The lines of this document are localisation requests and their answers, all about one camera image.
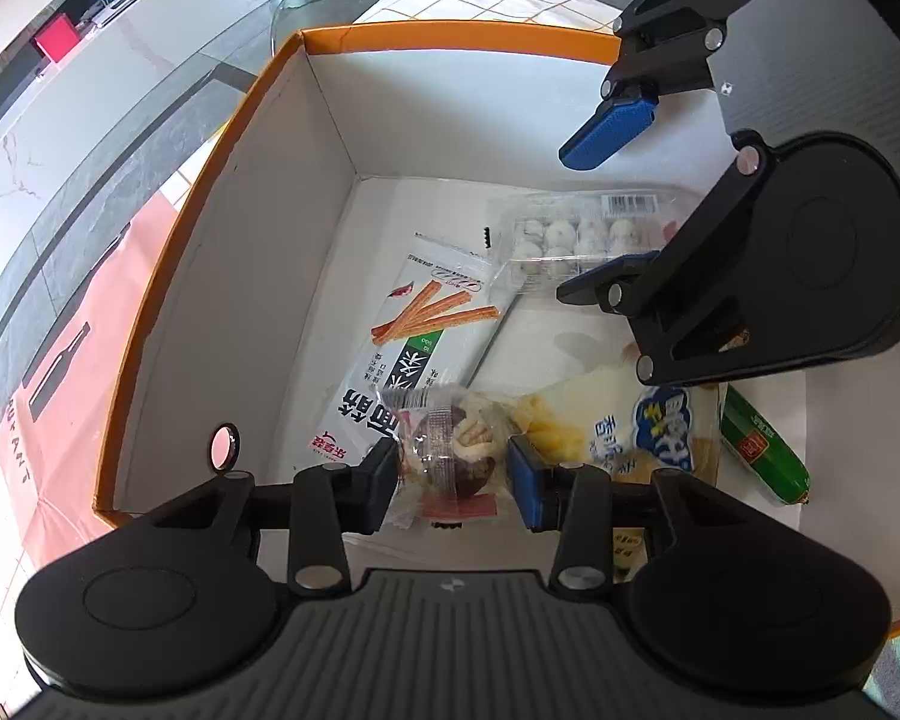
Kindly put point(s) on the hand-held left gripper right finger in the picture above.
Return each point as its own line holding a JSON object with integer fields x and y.
{"x": 529, "y": 484}

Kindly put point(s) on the green sausage stick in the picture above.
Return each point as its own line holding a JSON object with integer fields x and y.
{"x": 765, "y": 450}

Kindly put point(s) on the round glass side table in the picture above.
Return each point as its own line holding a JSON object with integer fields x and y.
{"x": 322, "y": 7}

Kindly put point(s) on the orange cardboard box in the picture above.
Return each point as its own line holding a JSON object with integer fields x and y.
{"x": 232, "y": 300}

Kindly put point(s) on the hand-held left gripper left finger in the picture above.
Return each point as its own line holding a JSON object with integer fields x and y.
{"x": 379, "y": 484}

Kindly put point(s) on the white packet with orange sticks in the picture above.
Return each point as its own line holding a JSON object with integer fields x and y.
{"x": 420, "y": 337}

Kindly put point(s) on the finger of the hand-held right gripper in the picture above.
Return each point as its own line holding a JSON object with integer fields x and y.
{"x": 615, "y": 270}
{"x": 607, "y": 131}

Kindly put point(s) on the clear brown snack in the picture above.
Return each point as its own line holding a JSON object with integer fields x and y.
{"x": 450, "y": 450}

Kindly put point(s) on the clear pack of white balls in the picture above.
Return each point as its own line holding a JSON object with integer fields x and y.
{"x": 570, "y": 236}

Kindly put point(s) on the silver kitchen scale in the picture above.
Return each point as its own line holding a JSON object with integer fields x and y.
{"x": 112, "y": 7}

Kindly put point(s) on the white marble television cabinet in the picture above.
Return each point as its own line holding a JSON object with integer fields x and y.
{"x": 120, "y": 52}

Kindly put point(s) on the teal patterned cloth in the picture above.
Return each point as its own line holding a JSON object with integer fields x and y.
{"x": 889, "y": 671}

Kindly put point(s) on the white blue and yellow packet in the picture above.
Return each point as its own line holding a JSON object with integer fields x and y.
{"x": 615, "y": 420}

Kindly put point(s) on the red box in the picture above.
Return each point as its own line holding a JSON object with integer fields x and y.
{"x": 56, "y": 39}

